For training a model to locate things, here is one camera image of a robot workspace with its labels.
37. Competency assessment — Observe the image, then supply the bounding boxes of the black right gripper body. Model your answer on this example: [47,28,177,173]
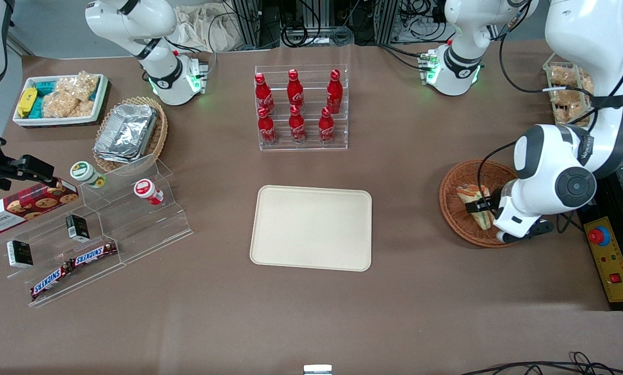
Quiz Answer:
[0,154,56,191]

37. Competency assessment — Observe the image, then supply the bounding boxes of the triangle sandwich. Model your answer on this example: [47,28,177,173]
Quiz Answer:
[456,183,495,231]

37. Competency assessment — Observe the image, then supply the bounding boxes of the round brown wicker basket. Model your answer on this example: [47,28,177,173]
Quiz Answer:
[439,159,520,248]

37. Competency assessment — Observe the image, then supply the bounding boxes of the oval tan wicker basket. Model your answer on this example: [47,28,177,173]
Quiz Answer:
[93,96,169,173]

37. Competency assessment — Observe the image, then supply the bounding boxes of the cream plastic tray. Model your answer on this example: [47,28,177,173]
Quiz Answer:
[249,185,373,272]

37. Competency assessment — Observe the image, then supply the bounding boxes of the red cookie box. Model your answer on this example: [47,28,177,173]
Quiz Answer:
[0,179,80,235]

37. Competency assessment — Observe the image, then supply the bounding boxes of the green lid cup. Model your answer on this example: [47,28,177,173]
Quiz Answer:
[70,161,107,189]

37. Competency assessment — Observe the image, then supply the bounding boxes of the white rectangular bin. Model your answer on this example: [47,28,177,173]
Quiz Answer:
[12,73,110,128]

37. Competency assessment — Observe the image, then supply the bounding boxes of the yellow snack pack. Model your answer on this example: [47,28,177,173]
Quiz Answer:
[17,87,38,118]

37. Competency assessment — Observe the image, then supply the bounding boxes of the clear rice cracker bag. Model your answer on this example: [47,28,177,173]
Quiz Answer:
[56,71,100,102]
[42,90,94,118]

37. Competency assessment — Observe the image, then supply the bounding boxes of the small black box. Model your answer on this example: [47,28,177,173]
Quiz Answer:
[65,214,90,242]
[6,240,34,268]

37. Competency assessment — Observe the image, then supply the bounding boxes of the teal snack pack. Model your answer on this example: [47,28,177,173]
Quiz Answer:
[30,78,62,119]

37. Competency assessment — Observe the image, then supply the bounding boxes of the stacked foil containers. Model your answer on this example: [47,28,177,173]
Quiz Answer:
[94,104,158,164]

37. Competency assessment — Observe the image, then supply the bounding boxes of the snickers chocolate bar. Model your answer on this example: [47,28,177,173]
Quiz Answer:
[30,262,73,301]
[71,242,118,268]

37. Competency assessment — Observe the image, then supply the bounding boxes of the black appliance housing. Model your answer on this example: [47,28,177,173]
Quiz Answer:
[577,155,623,311]

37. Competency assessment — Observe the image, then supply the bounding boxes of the bagged fried snack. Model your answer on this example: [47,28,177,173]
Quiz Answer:
[555,104,589,126]
[551,89,592,107]
[550,66,582,88]

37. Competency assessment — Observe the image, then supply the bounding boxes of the yellow control panel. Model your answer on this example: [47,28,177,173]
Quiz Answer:
[583,216,623,303]

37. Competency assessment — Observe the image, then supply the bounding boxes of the red lid cup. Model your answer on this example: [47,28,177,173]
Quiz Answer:
[134,179,164,205]

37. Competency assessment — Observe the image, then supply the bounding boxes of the clear acrylic stepped shelf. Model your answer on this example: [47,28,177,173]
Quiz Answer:
[0,154,194,308]

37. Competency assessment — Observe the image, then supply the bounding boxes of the red cola bottle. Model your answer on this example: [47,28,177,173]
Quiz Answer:
[289,105,307,144]
[319,107,336,144]
[287,69,304,107]
[326,69,343,113]
[254,72,275,114]
[258,106,278,145]

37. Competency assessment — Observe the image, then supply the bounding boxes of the clear acrylic bottle rack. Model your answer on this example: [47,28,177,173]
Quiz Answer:
[254,64,349,152]

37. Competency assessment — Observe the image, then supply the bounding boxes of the beige cloth bag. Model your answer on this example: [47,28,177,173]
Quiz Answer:
[175,4,239,53]

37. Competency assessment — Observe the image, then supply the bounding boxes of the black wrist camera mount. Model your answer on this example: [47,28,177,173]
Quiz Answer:
[499,219,555,245]

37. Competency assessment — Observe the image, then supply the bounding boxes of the black power cable with plug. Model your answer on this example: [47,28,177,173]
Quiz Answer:
[555,211,585,233]

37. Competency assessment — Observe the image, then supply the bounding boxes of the white wire basket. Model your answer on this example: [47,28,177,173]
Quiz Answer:
[543,61,623,128]

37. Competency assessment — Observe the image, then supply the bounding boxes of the black floor cable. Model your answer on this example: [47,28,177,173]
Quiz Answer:
[461,352,623,375]

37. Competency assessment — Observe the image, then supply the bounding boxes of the aluminium frame post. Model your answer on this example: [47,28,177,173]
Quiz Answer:
[375,0,399,43]
[232,0,263,48]

